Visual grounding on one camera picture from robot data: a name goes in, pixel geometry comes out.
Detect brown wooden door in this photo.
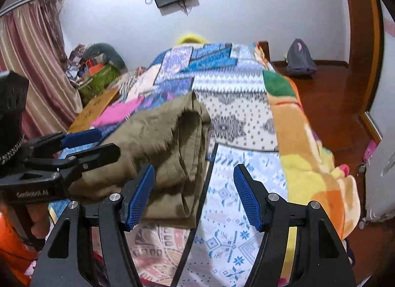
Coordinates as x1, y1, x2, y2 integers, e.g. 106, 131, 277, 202
344, 0, 384, 144

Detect patchwork patterned bedsheet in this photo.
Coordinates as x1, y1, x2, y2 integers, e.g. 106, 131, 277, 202
101, 43, 288, 286

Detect pink slipper on floor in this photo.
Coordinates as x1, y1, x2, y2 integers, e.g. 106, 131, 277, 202
362, 140, 377, 163

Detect grey backpack on floor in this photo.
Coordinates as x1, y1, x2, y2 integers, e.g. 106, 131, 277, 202
286, 38, 317, 76

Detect striped pink curtain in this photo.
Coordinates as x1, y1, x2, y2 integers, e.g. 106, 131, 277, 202
1, 0, 82, 139

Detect yellow pillow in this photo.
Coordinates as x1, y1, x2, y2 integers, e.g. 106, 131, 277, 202
177, 33, 208, 46

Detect olive green pants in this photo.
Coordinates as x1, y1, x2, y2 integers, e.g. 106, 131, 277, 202
68, 91, 211, 228

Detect green bag with clothes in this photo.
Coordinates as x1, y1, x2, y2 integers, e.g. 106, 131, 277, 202
66, 43, 127, 106

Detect pink folded cloth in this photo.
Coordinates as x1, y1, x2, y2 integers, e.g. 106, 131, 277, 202
90, 96, 145, 128

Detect orange green fleece blanket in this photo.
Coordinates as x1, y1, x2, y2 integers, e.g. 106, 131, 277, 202
254, 41, 362, 287

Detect white plastic furniture piece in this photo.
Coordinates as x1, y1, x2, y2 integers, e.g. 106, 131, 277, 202
363, 127, 395, 223

